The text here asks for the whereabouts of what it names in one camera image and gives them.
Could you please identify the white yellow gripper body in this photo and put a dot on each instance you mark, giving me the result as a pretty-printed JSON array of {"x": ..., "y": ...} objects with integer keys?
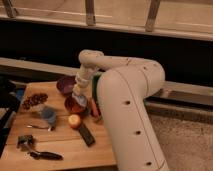
[{"x": 78, "y": 89}]

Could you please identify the grey blue towel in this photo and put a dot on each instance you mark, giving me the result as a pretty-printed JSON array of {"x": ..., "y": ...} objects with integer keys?
[{"x": 80, "y": 99}]

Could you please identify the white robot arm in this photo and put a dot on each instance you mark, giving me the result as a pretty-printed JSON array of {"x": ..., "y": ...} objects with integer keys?
[{"x": 121, "y": 91}]

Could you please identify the purple bowl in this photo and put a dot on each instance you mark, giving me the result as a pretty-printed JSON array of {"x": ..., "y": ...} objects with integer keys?
[{"x": 65, "y": 84}]

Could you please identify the red bowl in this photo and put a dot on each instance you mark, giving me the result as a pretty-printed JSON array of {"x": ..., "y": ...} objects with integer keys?
[{"x": 72, "y": 106}]

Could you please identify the green plastic tray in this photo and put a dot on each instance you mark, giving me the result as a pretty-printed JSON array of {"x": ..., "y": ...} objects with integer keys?
[{"x": 94, "y": 87}]

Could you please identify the orange red carrot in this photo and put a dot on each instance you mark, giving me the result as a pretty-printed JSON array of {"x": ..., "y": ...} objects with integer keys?
[{"x": 94, "y": 108}]

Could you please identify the yellow red apple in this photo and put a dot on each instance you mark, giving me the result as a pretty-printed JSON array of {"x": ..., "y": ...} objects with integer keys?
[{"x": 74, "y": 121}]

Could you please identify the blue grey cup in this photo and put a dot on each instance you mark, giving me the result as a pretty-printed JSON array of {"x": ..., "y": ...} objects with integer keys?
[{"x": 49, "y": 115}]

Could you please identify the black rectangular remote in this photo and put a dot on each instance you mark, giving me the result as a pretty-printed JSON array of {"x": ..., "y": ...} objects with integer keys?
[{"x": 86, "y": 135}]

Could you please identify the bunch of dark red grapes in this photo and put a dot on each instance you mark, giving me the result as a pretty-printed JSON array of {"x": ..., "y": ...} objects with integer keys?
[{"x": 34, "y": 100}]

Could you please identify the metal spoon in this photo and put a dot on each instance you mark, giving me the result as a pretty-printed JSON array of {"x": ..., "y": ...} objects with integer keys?
[{"x": 48, "y": 128}]

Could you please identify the dark chair at left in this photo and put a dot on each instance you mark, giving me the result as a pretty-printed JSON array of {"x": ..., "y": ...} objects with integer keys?
[{"x": 7, "y": 100}]

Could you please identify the small metal black clip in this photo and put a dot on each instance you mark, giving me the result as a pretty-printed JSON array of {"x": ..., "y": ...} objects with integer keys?
[{"x": 25, "y": 142}]

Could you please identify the black handled tool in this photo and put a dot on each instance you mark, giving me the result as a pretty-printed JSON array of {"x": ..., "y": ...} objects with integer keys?
[{"x": 46, "y": 155}]

